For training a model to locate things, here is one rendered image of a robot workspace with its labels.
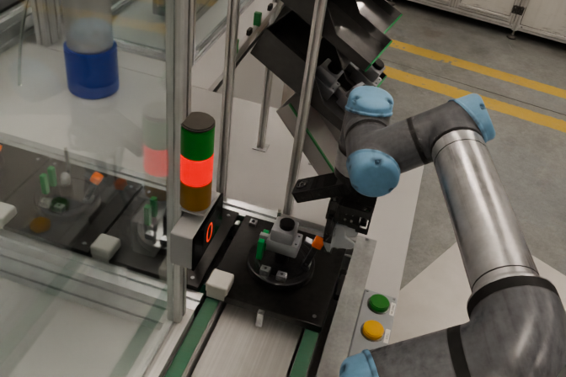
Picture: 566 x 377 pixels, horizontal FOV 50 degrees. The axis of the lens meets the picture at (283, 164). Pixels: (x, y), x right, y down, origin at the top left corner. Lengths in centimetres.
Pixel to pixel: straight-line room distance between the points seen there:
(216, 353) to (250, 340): 7
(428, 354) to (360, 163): 34
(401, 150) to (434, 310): 62
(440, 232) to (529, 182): 74
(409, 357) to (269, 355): 60
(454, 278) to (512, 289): 87
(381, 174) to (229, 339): 50
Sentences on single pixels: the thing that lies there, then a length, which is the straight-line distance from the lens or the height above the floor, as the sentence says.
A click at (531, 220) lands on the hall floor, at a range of 326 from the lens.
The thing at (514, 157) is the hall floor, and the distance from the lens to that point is 367.
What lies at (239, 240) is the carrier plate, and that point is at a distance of 133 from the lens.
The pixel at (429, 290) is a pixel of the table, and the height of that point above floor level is 86.
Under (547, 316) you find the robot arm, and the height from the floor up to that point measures 146.
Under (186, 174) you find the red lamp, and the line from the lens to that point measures 92.
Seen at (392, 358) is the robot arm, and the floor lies 139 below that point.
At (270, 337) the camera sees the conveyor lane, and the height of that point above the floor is 92.
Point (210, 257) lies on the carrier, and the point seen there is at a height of 97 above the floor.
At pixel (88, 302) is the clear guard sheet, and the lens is 81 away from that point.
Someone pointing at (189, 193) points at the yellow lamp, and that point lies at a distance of 94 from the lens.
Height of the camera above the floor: 191
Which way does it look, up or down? 37 degrees down
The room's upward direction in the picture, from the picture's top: 8 degrees clockwise
